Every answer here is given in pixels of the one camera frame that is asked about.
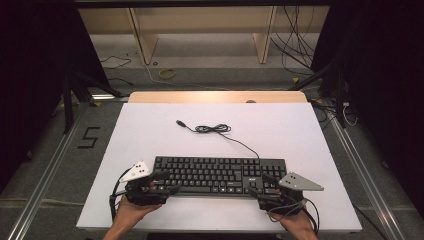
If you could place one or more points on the black curtain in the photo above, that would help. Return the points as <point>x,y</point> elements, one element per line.
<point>26,83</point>
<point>383,83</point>

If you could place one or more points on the black frame bar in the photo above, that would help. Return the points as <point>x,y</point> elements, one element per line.
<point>200,3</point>

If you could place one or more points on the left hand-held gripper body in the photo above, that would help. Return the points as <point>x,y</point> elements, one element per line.
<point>143,195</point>

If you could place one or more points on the beige wooden shelf unit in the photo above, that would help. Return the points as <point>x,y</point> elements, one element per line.
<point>146,43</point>

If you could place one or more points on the person's right hand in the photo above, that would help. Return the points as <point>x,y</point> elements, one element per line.
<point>295,223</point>

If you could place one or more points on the yellow tape roll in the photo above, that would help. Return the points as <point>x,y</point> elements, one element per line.
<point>160,74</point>

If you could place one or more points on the black computer keyboard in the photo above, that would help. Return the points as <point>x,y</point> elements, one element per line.
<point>206,173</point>

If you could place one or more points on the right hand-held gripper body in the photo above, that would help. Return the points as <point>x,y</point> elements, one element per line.
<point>298,182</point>

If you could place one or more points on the aluminium floor rail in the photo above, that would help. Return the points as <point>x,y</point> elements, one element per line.
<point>366,186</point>
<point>43,186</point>

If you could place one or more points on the white table board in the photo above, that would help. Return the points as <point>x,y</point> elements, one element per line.
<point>283,133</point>

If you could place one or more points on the black metal stand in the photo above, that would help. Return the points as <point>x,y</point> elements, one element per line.
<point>68,110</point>
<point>340,100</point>

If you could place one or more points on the person's left hand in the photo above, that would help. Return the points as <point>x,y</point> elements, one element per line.
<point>131,212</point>

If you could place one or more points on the short aluminium bar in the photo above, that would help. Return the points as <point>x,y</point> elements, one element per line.
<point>106,97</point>

